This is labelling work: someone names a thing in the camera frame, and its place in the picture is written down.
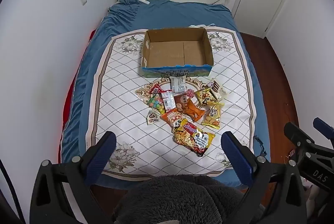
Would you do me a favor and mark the plain orange snack packet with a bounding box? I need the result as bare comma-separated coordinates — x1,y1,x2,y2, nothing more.
186,99,205,122

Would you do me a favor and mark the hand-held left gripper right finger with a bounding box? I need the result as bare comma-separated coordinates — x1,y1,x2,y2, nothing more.
220,131,307,224

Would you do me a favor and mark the white cloth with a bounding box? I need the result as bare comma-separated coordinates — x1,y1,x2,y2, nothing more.
188,23,216,29

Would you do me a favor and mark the yellow cartoon snack packet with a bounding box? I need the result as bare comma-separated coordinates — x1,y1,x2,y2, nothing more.
194,90,219,108

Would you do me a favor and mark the grey fuzzy clothing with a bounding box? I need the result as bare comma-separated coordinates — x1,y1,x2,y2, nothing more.
113,174,264,224

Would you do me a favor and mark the orange panda snack packet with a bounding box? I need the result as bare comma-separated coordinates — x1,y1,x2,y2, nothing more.
160,109,187,130

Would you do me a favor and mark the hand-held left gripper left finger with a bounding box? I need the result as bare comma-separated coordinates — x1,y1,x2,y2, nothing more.
30,131,117,224

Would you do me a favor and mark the colourful candy bag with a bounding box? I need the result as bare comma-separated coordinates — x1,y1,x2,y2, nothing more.
145,91,175,114

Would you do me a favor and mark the red cloth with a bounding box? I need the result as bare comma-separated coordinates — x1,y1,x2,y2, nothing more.
62,28,92,142

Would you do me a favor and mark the brown bear snack packet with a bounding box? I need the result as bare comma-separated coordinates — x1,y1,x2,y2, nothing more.
173,94,192,113

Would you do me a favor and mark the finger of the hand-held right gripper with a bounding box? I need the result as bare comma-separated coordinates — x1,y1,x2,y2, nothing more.
284,122,317,152
312,117,334,149

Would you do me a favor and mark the gold snack packet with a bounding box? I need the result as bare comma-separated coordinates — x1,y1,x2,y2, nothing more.
201,101,225,129

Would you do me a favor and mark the instant noodle bag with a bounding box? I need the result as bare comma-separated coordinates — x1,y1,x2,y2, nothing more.
172,118,216,157

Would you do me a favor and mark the bed with blue sheet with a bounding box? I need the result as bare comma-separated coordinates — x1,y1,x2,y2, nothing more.
61,0,270,188

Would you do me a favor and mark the white snack packet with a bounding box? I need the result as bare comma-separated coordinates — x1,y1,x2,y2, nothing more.
170,77,187,93

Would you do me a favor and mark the small triangular white packet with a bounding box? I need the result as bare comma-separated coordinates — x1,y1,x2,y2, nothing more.
145,109,160,126

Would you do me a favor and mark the cream chocolate snack packet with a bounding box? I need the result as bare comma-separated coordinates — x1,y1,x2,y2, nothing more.
204,78,229,101

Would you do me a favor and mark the printed floral bed mat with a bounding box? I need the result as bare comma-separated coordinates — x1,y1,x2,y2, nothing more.
86,28,257,179

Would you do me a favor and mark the cardboard box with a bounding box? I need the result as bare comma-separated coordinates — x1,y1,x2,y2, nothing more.
141,28,214,78

